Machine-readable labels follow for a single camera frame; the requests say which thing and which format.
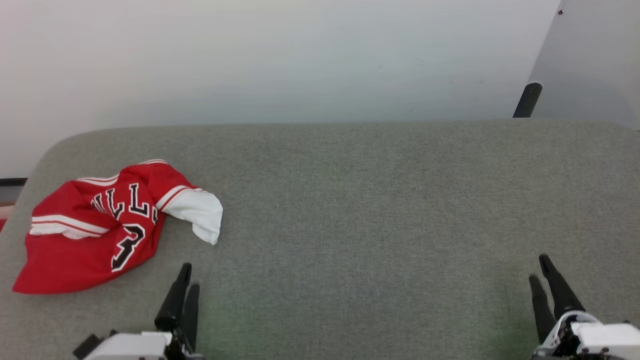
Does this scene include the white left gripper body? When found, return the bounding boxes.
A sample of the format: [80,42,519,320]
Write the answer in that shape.
[84,330,206,360]

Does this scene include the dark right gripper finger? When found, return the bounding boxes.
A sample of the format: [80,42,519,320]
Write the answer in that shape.
[528,274,557,345]
[538,254,586,321]

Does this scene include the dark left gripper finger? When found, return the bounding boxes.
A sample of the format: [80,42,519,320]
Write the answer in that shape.
[181,283,201,352]
[154,263,193,332]

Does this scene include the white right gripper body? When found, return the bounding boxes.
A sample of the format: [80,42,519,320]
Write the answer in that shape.
[531,310,640,360]

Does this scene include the red basketball jersey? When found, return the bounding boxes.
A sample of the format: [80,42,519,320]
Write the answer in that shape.
[12,159,224,295]

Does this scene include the black pole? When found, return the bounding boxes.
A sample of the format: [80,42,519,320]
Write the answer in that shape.
[512,82,543,119]

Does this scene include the dark baseboard strip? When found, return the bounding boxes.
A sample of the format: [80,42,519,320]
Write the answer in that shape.
[0,177,29,203]

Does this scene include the white panel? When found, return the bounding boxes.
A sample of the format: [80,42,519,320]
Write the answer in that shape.
[527,0,640,130]

